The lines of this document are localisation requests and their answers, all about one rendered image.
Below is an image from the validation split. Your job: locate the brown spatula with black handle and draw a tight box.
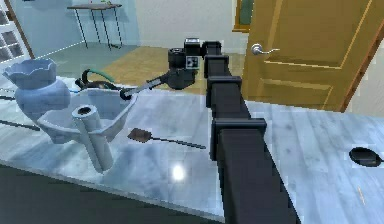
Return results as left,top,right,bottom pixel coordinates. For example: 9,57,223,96
127,127,208,150

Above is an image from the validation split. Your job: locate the black object with green loop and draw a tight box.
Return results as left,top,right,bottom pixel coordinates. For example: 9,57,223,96
74,67,120,92

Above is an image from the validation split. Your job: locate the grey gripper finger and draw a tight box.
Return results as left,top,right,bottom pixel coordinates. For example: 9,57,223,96
119,75,170,101

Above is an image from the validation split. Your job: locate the thin black utensil handle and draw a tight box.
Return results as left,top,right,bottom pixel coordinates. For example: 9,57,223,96
0,119,42,132

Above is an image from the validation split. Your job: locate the pale blue-grey bowl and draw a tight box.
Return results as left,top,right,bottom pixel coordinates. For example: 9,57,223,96
36,87,140,145

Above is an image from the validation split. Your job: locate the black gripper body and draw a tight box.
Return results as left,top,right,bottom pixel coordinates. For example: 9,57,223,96
161,47,198,91

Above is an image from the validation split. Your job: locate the pale grey cylinder roll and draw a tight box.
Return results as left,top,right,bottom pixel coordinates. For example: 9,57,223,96
71,104,115,174

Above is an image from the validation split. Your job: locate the silver door lever handle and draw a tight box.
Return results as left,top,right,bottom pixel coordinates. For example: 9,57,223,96
250,43,282,57

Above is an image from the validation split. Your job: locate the yellow wooden room door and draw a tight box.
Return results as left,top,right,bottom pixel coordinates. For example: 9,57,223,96
240,0,384,113

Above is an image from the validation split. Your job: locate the wooden framed green picture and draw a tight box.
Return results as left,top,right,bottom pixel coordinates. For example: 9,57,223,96
232,0,252,34

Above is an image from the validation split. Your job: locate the brown table with black legs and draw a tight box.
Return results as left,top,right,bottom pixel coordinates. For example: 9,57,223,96
66,2,124,52

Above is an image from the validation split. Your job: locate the white shelf unit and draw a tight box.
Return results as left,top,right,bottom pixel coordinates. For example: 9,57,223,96
0,0,36,65

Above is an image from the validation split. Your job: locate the blue-grey scalloped vase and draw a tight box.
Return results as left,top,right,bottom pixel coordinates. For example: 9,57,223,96
2,57,72,124

